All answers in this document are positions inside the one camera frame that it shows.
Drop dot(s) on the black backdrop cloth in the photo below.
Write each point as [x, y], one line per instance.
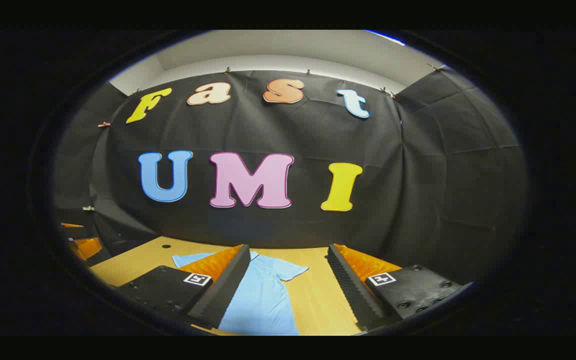
[418, 175]

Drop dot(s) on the light blue T-shirt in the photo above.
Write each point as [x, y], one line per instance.
[263, 300]

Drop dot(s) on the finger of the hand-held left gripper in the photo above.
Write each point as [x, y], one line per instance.
[88, 247]
[72, 225]

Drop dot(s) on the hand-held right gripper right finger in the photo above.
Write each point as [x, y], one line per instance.
[353, 295]

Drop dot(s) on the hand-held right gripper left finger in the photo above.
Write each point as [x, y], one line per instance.
[228, 285]

